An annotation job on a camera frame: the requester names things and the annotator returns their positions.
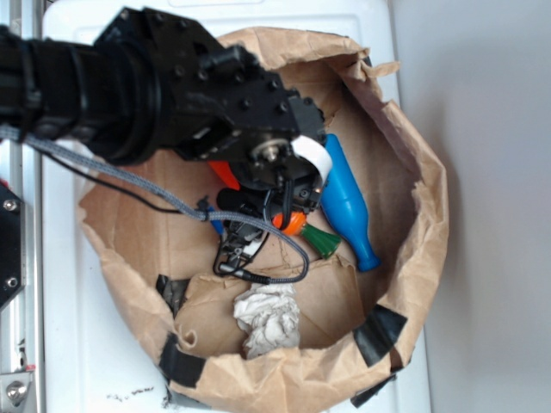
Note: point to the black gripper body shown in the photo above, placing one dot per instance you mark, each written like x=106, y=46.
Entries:
x=249, y=121

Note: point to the orange toy carrot green top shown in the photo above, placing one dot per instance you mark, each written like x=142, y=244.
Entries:
x=324, y=243

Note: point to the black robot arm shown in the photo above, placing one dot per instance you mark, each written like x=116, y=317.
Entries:
x=153, y=81

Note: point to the white tape band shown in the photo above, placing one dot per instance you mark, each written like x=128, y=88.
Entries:
x=315, y=153

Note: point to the blue plastic toy bottle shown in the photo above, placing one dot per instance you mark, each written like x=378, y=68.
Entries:
x=345, y=209

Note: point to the crumpled white paper towel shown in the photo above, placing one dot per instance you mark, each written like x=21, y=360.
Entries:
x=270, y=317

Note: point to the brown paper bag bin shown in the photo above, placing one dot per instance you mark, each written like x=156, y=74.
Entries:
x=357, y=329

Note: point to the silver aluminium frame rail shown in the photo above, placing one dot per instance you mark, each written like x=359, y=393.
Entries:
x=22, y=339

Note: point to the black metal mount plate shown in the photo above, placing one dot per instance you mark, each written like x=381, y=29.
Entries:
x=11, y=245

